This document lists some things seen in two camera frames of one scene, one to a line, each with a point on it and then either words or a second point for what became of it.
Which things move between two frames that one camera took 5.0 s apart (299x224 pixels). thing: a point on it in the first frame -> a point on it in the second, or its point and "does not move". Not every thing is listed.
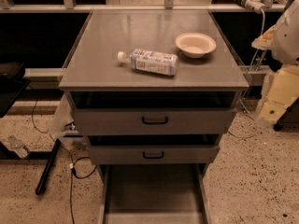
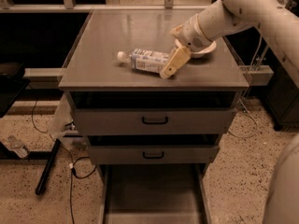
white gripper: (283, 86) -> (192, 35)
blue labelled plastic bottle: (145, 61) does not move
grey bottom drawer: (154, 194) does not move
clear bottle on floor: (17, 146) does not move
